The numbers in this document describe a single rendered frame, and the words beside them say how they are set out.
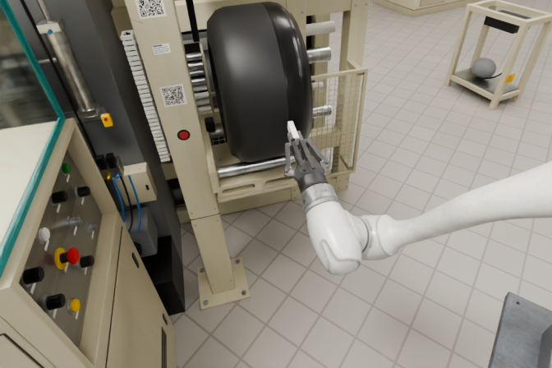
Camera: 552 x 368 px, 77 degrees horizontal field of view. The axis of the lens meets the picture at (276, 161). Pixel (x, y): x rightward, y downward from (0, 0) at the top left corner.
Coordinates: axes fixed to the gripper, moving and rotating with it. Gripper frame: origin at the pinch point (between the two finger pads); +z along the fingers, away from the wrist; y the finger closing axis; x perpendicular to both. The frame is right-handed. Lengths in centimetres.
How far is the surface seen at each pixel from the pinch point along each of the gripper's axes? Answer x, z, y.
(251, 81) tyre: -6.9, 16.5, 8.4
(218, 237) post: 78, 10, 29
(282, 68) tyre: -8.6, 18.2, -1.7
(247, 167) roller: 33.3, 14.5, 11.9
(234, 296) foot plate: 121, -6, 28
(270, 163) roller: 33.2, 14.6, 2.8
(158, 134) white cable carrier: 20, 27, 41
